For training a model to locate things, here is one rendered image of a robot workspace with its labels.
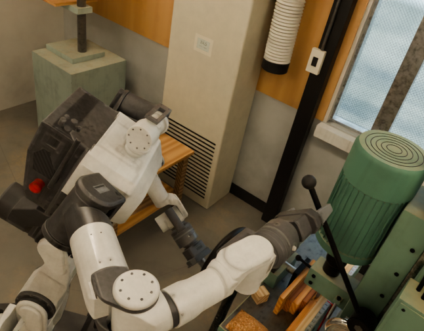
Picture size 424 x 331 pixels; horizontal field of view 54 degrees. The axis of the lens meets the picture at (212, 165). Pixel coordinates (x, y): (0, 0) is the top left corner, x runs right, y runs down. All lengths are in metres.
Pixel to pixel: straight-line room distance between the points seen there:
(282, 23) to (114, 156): 1.49
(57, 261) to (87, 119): 0.48
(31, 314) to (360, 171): 1.17
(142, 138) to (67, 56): 2.13
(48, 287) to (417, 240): 1.13
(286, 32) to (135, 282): 1.81
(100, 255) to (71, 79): 2.21
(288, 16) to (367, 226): 1.46
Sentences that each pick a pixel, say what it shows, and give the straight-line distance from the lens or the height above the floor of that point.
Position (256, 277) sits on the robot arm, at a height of 1.31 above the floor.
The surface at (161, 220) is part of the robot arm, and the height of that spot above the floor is 0.83.
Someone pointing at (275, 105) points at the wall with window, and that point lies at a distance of 2.65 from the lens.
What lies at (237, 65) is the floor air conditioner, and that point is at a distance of 2.36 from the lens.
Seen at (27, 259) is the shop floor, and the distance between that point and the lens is 2.61.
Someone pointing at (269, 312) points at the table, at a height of 0.90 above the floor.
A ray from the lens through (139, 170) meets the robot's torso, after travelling 1.04.
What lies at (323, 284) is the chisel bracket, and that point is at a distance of 1.28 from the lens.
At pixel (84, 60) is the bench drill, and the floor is 0.71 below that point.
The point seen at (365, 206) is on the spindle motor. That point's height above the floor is 1.38.
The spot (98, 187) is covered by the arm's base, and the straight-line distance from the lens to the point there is 0.92.
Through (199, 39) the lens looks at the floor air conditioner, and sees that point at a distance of 2.48.
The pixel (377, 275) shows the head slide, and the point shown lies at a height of 1.22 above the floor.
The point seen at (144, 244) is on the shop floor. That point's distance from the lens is 2.65.
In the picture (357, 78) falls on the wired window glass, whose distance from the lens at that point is 2.48.
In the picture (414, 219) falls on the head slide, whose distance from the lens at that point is 1.02.
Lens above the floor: 1.96
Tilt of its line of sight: 36 degrees down
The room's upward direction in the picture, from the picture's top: 12 degrees clockwise
